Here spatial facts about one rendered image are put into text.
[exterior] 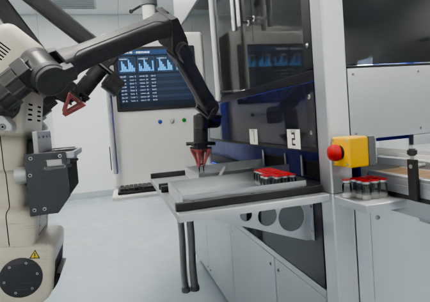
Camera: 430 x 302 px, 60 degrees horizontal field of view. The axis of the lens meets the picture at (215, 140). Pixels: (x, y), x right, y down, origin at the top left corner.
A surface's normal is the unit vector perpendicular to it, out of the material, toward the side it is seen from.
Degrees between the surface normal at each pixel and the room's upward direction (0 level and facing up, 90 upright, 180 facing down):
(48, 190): 90
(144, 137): 90
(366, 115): 90
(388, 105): 90
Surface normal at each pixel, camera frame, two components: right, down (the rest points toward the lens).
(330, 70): 0.26, 0.03
